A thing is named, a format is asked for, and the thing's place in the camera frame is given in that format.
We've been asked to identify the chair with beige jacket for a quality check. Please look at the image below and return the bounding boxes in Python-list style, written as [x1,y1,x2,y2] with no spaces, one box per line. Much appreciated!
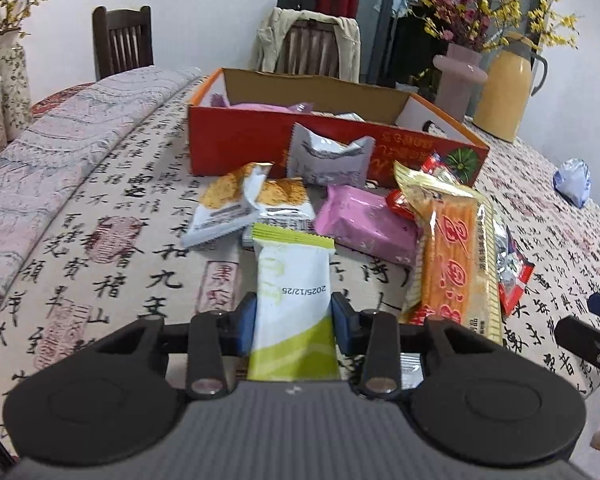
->
[255,7,362,83]

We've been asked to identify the pink vase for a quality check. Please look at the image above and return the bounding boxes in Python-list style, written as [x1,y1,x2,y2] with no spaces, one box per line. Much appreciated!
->
[432,42,488,123]

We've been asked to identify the folded zigzag patterned cloth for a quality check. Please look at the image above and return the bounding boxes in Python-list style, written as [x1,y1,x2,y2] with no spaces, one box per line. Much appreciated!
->
[0,66,203,306]

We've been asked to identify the floral ceramic vase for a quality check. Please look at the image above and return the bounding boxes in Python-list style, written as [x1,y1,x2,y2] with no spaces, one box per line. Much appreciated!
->
[0,30,33,141]

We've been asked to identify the pink yellow flower bouquet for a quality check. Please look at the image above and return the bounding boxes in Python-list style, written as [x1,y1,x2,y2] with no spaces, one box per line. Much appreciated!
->
[410,0,581,53]

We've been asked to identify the wooden chair under jacket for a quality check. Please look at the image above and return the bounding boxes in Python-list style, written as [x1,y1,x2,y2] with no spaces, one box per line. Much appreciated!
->
[285,22,341,78]

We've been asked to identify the dark wooden chair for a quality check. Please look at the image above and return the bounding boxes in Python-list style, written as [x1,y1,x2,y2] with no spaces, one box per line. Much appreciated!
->
[92,5,154,81]

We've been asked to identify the white orange-print snack packet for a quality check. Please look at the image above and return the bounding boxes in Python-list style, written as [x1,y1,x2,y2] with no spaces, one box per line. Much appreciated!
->
[242,178,316,248]
[180,162,273,248]

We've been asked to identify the small pink snack packet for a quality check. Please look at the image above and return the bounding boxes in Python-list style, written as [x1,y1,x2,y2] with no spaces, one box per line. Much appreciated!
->
[314,185,421,267]

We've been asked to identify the red cardboard box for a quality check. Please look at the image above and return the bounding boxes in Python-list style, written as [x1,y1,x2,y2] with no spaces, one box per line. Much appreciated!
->
[187,66,491,191]

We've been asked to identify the silver red snack packet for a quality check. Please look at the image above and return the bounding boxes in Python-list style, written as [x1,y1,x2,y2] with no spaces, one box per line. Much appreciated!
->
[497,227,536,318]

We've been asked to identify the blue white plastic bag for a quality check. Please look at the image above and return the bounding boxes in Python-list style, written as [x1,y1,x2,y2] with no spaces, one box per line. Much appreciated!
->
[552,158,593,209]

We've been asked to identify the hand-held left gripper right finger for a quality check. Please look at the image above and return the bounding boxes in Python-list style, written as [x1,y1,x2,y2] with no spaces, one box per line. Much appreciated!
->
[332,292,483,397]

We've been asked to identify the grey white snack packet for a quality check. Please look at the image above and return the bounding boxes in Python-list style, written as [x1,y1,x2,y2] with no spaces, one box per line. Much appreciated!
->
[286,122,376,188]

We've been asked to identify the red white candy packet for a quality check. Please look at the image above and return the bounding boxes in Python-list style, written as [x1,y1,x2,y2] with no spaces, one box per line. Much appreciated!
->
[420,152,456,181]

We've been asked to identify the green white snack packet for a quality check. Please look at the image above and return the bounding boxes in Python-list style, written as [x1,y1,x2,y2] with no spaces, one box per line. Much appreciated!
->
[246,223,342,381]

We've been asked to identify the long orange snack packet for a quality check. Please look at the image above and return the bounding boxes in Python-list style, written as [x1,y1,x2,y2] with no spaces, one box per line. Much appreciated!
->
[394,160,506,346]

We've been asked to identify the yellow thermos jug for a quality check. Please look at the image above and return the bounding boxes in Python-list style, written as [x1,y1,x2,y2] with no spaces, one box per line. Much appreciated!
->
[472,32,549,143]

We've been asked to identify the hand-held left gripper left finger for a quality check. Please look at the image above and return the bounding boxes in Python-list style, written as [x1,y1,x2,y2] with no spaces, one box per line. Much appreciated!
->
[107,296,257,397]

